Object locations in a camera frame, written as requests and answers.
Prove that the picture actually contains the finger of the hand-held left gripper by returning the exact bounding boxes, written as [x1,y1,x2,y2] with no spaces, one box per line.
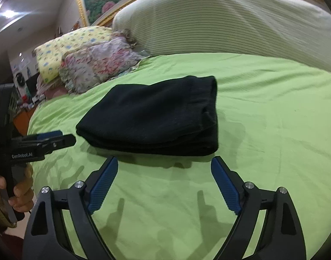
[42,134,77,155]
[21,130,64,143]

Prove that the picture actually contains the black pants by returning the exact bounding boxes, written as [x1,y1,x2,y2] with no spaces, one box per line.
[76,76,219,157]

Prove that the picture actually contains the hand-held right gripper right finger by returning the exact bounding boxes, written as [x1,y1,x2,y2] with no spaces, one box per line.
[210,156,307,260]

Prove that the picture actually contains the orange wooden cabinet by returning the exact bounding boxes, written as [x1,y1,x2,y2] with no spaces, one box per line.
[13,105,38,136]

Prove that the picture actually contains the pink floral ruffled pillow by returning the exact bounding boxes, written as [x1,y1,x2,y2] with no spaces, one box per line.
[58,32,150,95]

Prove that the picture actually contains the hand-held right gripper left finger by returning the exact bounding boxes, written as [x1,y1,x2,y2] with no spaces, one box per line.
[22,156,119,260]

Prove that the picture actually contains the yellow patterned pillow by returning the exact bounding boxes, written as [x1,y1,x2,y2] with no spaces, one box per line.
[35,26,114,83]

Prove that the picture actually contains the green bed sheet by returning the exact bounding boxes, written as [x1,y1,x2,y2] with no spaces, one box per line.
[27,53,331,260]

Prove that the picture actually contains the person's left hand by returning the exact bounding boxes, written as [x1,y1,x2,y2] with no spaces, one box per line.
[0,165,35,212]

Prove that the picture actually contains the striped padded headboard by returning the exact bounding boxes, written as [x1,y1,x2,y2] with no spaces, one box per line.
[112,0,331,74]

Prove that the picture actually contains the white round appliance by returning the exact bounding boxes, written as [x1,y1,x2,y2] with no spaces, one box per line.
[15,72,28,94]

